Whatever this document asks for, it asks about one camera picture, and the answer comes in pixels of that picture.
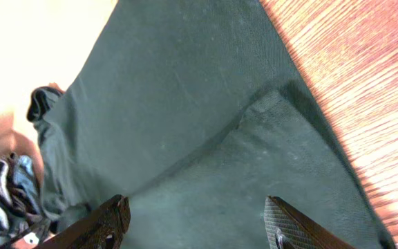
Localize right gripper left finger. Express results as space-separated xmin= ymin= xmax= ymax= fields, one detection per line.
xmin=37 ymin=194 xmax=131 ymax=249

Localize black t-shirt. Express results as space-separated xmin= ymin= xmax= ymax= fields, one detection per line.
xmin=28 ymin=0 xmax=395 ymax=248

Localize blue denim folded garment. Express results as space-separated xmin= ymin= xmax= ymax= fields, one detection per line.
xmin=12 ymin=155 xmax=43 ymax=215

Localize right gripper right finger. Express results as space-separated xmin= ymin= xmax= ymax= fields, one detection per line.
xmin=264 ymin=196 xmax=353 ymax=249

